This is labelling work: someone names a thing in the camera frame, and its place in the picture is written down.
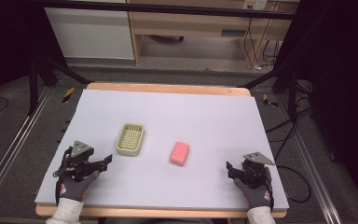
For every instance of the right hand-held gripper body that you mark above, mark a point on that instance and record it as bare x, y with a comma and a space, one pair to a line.
254, 171

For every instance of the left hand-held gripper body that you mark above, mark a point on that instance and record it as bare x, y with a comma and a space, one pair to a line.
80, 161

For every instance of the beige plastic soap dish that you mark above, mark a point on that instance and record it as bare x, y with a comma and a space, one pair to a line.
130, 139

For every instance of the pink soap bar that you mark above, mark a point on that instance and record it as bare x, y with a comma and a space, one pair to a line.
179, 153

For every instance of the person's right hand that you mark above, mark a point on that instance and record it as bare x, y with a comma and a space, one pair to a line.
258, 194

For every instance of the person's left hand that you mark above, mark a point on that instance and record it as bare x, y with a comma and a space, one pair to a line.
74, 188

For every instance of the yellow black striped tape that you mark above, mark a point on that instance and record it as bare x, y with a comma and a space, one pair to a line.
268, 101
68, 94

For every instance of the pale lavender foam mat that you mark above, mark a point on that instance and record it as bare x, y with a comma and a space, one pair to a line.
180, 118

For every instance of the wooden table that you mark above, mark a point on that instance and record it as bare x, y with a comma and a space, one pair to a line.
167, 88

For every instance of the black metal stand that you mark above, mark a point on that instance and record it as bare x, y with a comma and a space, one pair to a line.
38, 77
287, 81

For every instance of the black curtain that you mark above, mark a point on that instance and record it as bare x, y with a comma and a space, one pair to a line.
341, 93
6, 40

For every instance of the white cabinet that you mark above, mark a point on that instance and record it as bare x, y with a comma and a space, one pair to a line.
90, 32

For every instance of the wooden desk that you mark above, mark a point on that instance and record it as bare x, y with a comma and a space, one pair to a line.
199, 21

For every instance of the black horizontal bar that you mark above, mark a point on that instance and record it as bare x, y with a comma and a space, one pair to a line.
167, 8

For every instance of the white power strip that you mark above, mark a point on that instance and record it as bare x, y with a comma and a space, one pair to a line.
255, 4

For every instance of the aluminium floor rail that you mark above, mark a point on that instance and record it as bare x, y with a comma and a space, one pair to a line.
15, 146
310, 165

